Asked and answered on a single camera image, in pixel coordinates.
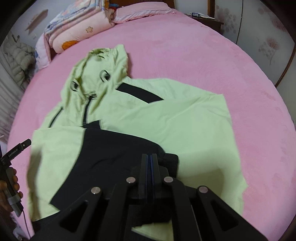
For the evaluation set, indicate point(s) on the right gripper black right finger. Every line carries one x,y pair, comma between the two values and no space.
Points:
156,178

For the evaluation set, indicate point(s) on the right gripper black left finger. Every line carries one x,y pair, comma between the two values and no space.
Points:
142,182

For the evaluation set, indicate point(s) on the light green black hooded jacket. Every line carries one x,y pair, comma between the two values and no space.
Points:
106,121

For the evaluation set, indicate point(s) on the person's left hand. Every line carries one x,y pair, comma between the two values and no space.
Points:
10,195

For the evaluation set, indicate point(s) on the white floral curtain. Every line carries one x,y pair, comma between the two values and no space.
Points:
11,95

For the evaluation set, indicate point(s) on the grey puffer jacket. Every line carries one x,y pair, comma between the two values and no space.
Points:
18,60

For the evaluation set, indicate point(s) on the white floral pillow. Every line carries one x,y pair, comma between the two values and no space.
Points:
42,53

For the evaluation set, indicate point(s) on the pink bed sheet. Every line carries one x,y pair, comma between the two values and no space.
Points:
177,47

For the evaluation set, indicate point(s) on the dark wooden nightstand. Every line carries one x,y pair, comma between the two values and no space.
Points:
206,20

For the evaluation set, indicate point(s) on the pink pillow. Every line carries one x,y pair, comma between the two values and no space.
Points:
140,10

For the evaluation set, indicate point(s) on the folded pink cartoon quilt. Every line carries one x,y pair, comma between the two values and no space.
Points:
79,21

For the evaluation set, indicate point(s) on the dark wooden headboard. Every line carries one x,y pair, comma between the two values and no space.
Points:
121,3

